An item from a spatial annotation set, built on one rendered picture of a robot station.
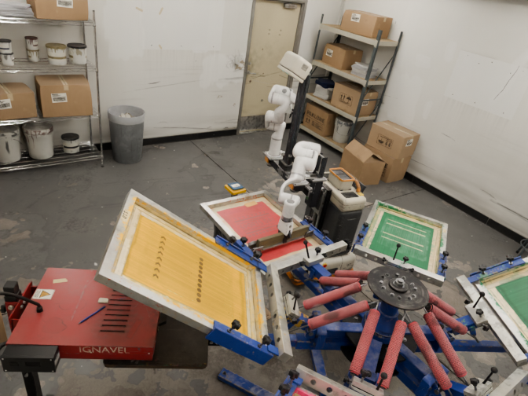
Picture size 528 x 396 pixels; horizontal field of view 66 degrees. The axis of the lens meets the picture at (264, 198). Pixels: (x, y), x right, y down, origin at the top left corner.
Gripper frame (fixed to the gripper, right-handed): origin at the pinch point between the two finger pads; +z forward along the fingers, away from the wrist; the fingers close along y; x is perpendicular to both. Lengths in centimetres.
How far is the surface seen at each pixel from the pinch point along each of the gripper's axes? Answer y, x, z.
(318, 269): -37.0, 1.8, -2.6
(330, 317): -75, 32, -14
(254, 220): 31.6, 0.4, 5.8
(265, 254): -3.4, 14.9, 5.9
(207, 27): 367, -136, -65
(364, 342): -94, 30, -16
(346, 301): -62, 3, 0
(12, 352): -24, 156, -8
